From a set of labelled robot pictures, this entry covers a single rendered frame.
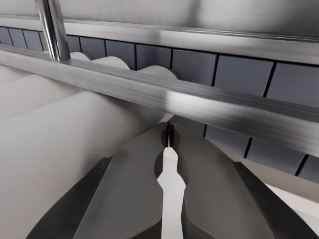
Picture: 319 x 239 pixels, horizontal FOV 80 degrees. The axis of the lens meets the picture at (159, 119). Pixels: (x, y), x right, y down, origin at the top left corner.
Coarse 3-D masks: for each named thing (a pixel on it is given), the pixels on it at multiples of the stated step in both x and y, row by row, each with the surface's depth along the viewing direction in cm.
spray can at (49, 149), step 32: (160, 64) 17; (96, 96) 11; (0, 128) 8; (32, 128) 8; (64, 128) 8; (96, 128) 9; (128, 128) 11; (0, 160) 7; (32, 160) 7; (64, 160) 8; (96, 160) 9; (0, 192) 6; (32, 192) 7; (64, 192) 8; (0, 224) 6; (32, 224) 7
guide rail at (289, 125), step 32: (32, 64) 13; (64, 64) 11; (96, 64) 11; (128, 96) 9; (160, 96) 8; (192, 96) 8; (224, 96) 7; (256, 96) 7; (224, 128) 7; (256, 128) 7; (288, 128) 6
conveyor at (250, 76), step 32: (0, 32) 29; (32, 32) 25; (192, 64) 16; (224, 64) 14; (256, 64) 13; (288, 64) 12; (288, 96) 13; (192, 128) 18; (256, 160) 16; (288, 160) 15
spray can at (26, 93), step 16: (112, 64) 17; (128, 64) 19; (16, 80) 12; (32, 80) 12; (48, 80) 13; (0, 96) 11; (16, 96) 11; (32, 96) 12; (48, 96) 12; (64, 96) 13; (0, 112) 10; (16, 112) 11
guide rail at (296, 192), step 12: (168, 144) 16; (168, 156) 17; (228, 156) 15; (252, 168) 14; (264, 168) 14; (264, 180) 13; (276, 180) 13; (288, 180) 13; (300, 180) 13; (276, 192) 13; (288, 192) 12; (300, 192) 12; (312, 192) 12; (288, 204) 13; (300, 204) 12; (312, 204) 12
